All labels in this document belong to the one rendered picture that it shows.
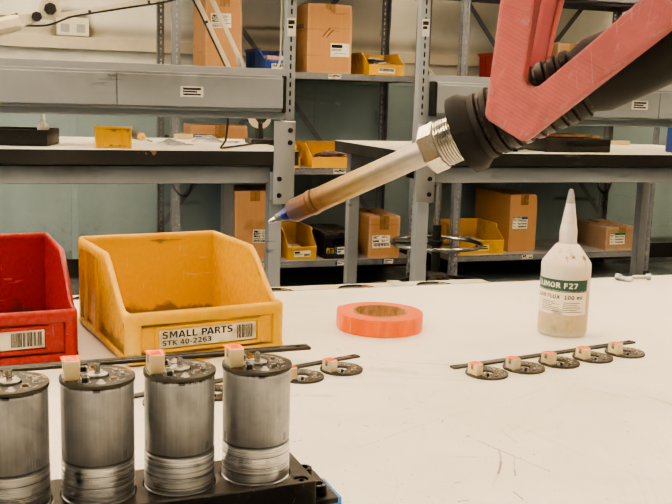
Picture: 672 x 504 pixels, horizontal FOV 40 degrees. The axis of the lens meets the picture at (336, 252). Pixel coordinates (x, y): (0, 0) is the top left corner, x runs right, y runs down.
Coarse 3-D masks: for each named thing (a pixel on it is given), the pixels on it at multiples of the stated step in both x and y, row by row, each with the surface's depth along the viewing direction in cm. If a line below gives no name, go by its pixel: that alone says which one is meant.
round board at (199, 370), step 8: (168, 360) 33; (184, 360) 34; (192, 360) 34; (200, 360) 34; (144, 368) 32; (192, 368) 33; (200, 368) 33; (208, 368) 33; (152, 376) 32; (160, 376) 32; (168, 376) 32; (176, 376) 32; (192, 376) 32; (200, 376) 32; (208, 376) 32
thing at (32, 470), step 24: (0, 384) 30; (0, 408) 29; (24, 408) 30; (48, 408) 31; (0, 432) 29; (24, 432) 30; (48, 432) 31; (0, 456) 30; (24, 456) 30; (48, 456) 31; (0, 480) 30; (24, 480) 30; (48, 480) 31
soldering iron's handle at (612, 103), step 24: (576, 48) 27; (552, 72) 27; (624, 72) 26; (648, 72) 26; (456, 96) 28; (480, 96) 28; (600, 96) 26; (624, 96) 26; (456, 120) 28; (480, 120) 28; (576, 120) 27; (456, 144) 28; (480, 144) 28; (504, 144) 28; (480, 168) 28
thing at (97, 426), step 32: (128, 384) 31; (64, 416) 31; (96, 416) 30; (128, 416) 31; (64, 448) 31; (96, 448) 31; (128, 448) 31; (64, 480) 31; (96, 480) 31; (128, 480) 32
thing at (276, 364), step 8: (224, 360) 34; (272, 360) 34; (280, 360) 34; (288, 360) 34; (224, 368) 33; (232, 368) 33; (240, 368) 33; (248, 368) 33; (256, 368) 33; (272, 368) 33; (280, 368) 33; (288, 368) 33
